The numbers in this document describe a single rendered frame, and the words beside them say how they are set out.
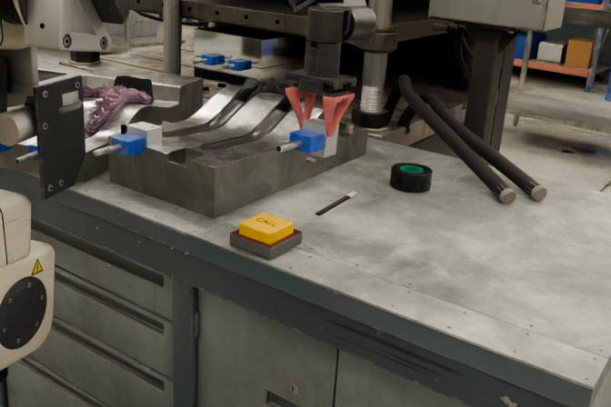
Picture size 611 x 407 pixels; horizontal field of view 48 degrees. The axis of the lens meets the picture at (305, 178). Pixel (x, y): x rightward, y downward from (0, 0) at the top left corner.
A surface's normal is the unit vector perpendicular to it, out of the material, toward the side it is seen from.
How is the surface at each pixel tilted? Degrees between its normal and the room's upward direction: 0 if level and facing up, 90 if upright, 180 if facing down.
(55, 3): 82
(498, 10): 90
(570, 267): 0
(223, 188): 90
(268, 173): 90
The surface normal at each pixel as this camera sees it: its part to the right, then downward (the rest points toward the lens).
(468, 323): 0.06, -0.94
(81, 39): 0.95, 0.15
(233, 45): -0.58, 0.24
